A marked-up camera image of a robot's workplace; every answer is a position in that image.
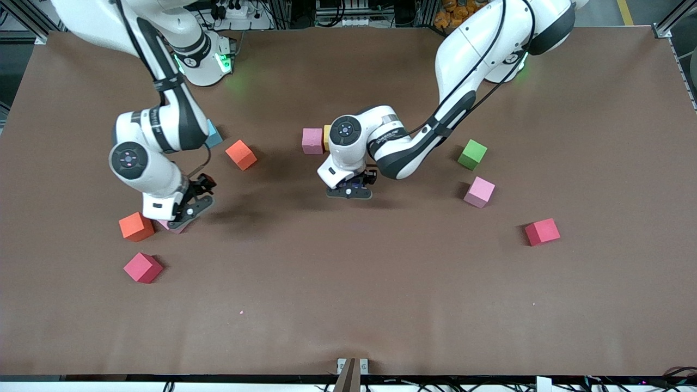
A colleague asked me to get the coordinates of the dented pink foam cube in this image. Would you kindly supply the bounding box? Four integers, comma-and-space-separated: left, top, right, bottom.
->
302, 128, 324, 155

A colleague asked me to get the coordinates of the red foam cube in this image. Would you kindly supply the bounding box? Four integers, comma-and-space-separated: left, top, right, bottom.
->
123, 252, 164, 284
524, 218, 561, 247

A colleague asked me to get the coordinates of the orange foam cube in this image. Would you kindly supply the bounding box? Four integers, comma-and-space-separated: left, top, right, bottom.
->
118, 211, 156, 243
225, 139, 258, 172

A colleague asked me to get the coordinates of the green foam cube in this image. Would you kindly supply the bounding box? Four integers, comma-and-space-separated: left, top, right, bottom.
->
457, 139, 488, 171

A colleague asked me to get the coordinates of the brown table cover sheet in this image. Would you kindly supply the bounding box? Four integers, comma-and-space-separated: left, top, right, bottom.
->
0, 26, 697, 377

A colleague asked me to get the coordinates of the white vented device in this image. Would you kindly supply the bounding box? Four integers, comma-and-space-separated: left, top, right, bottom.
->
313, 0, 377, 28

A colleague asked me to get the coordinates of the brown wooden stick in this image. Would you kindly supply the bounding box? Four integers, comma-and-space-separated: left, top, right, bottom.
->
332, 358, 364, 392

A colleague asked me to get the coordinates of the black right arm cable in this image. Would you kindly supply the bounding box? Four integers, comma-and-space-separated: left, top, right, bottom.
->
112, 0, 213, 179

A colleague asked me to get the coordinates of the small metal bracket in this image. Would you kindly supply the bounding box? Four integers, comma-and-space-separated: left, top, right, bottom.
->
337, 358, 369, 376

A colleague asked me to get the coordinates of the aluminium frame profile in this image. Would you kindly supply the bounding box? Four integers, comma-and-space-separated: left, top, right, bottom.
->
0, 0, 51, 45
651, 0, 697, 39

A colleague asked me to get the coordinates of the metal table edge rail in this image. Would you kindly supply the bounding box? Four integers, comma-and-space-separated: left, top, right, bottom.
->
665, 37, 697, 112

